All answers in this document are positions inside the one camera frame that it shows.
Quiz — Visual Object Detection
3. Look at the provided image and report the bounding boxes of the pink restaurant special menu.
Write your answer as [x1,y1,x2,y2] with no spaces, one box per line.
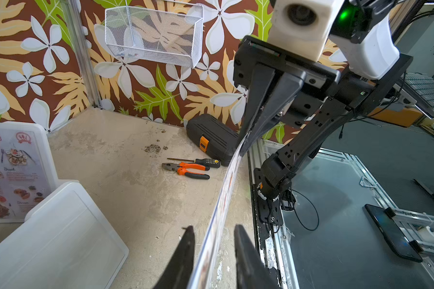
[0,129,46,220]

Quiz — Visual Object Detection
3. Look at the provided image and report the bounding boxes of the blue bordered menu sheet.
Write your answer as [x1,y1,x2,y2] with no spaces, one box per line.
[187,137,246,289]

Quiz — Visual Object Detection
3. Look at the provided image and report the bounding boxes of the black tool case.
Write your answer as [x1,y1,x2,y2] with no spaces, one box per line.
[186,114,238,166]

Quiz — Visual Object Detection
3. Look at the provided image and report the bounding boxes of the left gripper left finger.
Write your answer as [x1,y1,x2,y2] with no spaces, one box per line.
[154,226,195,289]

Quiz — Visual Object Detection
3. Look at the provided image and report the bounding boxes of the white mesh basket right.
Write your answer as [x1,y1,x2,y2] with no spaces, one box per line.
[104,1,204,68]

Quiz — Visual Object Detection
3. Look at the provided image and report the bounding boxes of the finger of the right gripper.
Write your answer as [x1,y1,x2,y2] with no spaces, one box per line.
[239,64,275,143]
[241,70,306,156]

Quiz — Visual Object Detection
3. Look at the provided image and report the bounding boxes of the black smartphone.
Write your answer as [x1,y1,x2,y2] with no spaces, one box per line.
[364,204,423,263]

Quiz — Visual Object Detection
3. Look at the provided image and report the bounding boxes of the orange handled pliers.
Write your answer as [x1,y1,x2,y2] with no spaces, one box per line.
[162,163,210,180]

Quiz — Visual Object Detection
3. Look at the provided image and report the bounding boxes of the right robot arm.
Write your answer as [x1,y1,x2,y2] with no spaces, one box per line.
[233,1,412,224]

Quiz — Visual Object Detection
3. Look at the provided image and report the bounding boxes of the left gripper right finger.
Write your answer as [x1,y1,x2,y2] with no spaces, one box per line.
[234,225,278,289]

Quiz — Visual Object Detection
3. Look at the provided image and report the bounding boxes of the black screwdriver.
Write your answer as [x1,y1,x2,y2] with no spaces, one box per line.
[168,158,221,169]

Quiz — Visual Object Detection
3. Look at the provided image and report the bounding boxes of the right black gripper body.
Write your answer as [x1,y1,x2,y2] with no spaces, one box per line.
[233,36,340,128]

